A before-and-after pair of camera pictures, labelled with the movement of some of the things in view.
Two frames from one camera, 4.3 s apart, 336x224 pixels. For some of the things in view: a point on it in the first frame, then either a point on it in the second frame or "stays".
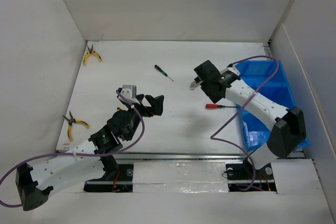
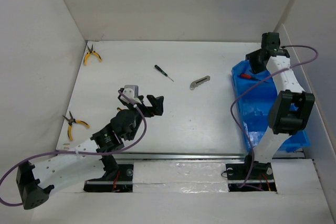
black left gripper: (155, 108) stays
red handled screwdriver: (216, 106) → (249, 76)
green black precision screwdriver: (162, 71) stays
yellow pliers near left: (71, 121) stays
